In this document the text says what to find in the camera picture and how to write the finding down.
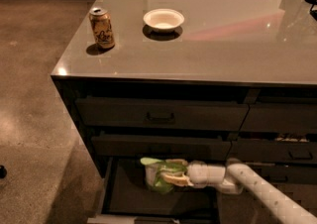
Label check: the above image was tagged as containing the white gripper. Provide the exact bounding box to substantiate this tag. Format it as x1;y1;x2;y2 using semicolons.
162;159;226;188

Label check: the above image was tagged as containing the green rice chip bag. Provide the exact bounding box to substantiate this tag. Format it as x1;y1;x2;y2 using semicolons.
140;158;188;194

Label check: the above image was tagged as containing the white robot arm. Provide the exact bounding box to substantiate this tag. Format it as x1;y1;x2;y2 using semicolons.
160;162;317;224

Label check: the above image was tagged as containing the middle left drawer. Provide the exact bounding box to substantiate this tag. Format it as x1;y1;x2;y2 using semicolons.
91;135;231;161

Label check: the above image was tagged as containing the open bottom left drawer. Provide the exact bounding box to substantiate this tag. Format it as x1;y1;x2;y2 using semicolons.
87;158;220;224

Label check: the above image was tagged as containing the top left drawer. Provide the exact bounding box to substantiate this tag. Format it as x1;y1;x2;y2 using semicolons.
75;97;249;131

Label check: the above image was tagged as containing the middle right drawer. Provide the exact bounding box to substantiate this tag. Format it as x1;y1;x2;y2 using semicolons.
228;139;317;164

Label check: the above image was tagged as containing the top right drawer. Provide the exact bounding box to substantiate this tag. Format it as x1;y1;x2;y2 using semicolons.
241;103;317;134

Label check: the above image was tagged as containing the dark drawer cabinet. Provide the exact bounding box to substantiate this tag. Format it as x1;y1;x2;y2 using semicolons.
52;0;317;224

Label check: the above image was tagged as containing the white paper bowl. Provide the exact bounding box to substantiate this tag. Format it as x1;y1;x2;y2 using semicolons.
143;9;184;33

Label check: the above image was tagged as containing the orange soda can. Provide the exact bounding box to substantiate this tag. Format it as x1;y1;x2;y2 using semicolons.
89;7;115;50

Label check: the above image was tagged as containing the small black floor object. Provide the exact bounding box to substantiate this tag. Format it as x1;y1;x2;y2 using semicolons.
0;166;7;178

